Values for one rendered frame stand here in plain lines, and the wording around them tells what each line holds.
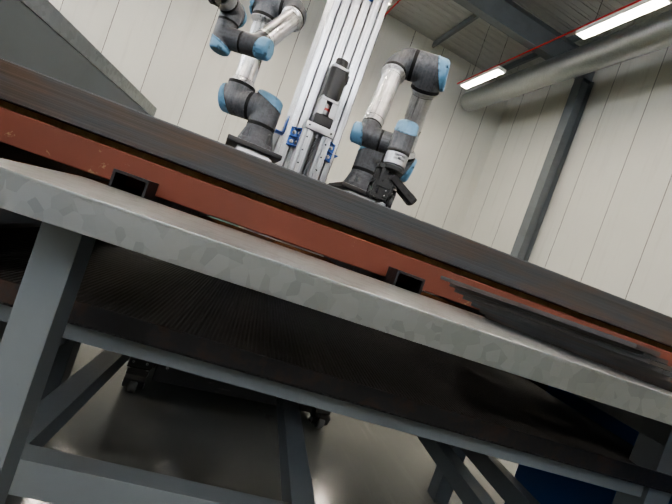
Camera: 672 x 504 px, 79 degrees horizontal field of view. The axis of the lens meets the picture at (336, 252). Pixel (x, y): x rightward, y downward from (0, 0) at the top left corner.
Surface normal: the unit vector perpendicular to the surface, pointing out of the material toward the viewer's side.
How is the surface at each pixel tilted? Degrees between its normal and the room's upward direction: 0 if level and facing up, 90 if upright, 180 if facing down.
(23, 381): 90
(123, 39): 90
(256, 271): 90
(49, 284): 90
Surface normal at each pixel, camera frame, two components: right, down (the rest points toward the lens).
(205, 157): 0.17, 0.08
